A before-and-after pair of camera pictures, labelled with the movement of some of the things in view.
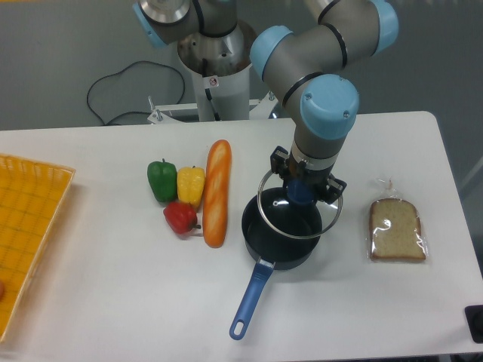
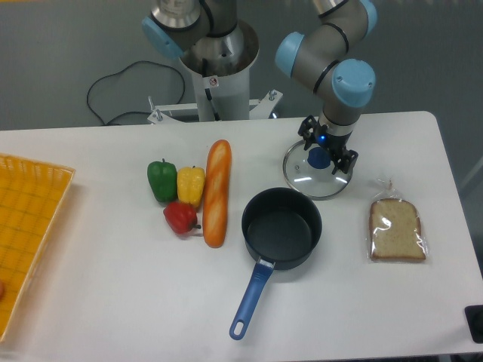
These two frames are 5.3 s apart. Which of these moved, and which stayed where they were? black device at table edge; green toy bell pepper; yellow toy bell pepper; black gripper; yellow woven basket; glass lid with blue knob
Moved: glass lid with blue knob; black gripper
Stayed: black device at table edge; green toy bell pepper; yellow woven basket; yellow toy bell pepper
